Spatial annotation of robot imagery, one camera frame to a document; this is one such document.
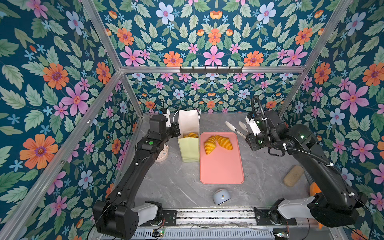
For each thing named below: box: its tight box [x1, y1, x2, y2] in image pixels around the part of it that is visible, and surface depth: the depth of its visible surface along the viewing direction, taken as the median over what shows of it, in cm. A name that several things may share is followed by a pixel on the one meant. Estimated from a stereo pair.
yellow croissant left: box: [204, 135, 217, 155], surface depth 99 cm
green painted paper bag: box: [172, 109, 201, 163], surface depth 86 cm
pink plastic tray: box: [199, 132, 245, 185], surface depth 96 cm
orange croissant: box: [214, 135, 234, 151], surface depth 100 cm
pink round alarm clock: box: [155, 144, 169, 162], surface depth 95 cm
